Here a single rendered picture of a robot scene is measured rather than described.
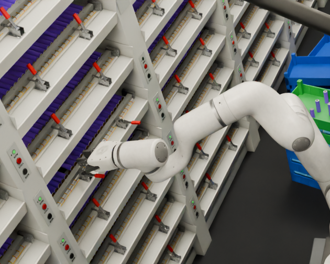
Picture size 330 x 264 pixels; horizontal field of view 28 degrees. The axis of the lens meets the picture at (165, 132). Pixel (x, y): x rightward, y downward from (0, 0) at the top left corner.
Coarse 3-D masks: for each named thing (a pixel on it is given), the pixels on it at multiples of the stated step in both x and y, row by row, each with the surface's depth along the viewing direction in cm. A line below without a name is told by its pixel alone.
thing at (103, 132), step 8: (128, 96) 242; (120, 104) 239; (120, 112) 237; (112, 120) 233; (104, 128) 231; (96, 136) 228; (104, 136) 230; (96, 144) 226; (80, 168) 219; (72, 176) 216; (64, 184) 213; (72, 184) 215; (56, 192) 211; (64, 192) 213; (56, 200) 209; (64, 200) 210
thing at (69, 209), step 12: (132, 96) 244; (144, 96) 244; (132, 108) 241; (144, 108) 243; (120, 132) 233; (132, 132) 238; (96, 180) 220; (72, 192) 214; (84, 192) 214; (60, 204) 211; (72, 204) 210; (72, 216) 210
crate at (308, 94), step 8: (296, 88) 302; (304, 88) 303; (312, 88) 300; (320, 88) 297; (304, 96) 303; (312, 96) 302; (320, 96) 300; (328, 96) 297; (304, 104) 299; (312, 104) 298; (320, 104) 296; (320, 112) 292; (328, 112) 291; (320, 120) 281; (328, 120) 286; (320, 128) 284; (328, 128) 281
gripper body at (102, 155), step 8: (104, 144) 208; (112, 144) 205; (96, 152) 206; (104, 152) 203; (112, 152) 200; (88, 160) 204; (96, 160) 202; (104, 160) 200; (112, 160) 200; (104, 168) 202; (112, 168) 201
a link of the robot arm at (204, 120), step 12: (204, 108) 188; (180, 120) 190; (192, 120) 188; (204, 120) 187; (216, 120) 187; (180, 132) 189; (192, 132) 188; (204, 132) 189; (180, 144) 193; (192, 144) 192; (180, 156) 196; (168, 168) 198; (180, 168) 197; (156, 180) 199
